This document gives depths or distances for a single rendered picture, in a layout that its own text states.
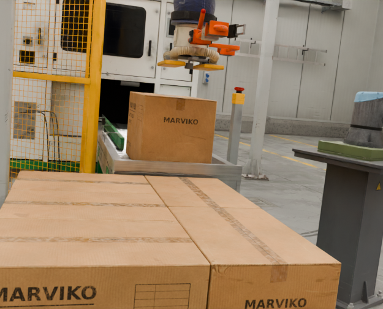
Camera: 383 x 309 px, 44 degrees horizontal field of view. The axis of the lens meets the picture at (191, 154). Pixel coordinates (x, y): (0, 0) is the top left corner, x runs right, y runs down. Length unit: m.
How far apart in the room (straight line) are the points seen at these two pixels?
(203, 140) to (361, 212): 0.89
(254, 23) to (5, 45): 9.88
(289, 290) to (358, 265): 1.12
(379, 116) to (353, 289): 0.86
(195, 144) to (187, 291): 1.38
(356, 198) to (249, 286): 1.17
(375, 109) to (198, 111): 0.89
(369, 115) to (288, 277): 1.23
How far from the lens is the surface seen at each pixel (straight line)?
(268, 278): 1.38
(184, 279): 1.30
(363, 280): 2.60
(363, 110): 2.45
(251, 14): 12.50
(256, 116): 5.67
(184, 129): 2.55
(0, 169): 3.18
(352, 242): 2.46
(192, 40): 2.18
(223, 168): 2.56
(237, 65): 12.26
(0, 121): 3.14
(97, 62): 3.15
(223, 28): 1.82
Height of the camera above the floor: 1.01
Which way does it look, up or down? 8 degrees down
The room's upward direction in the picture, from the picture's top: 5 degrees clockwise
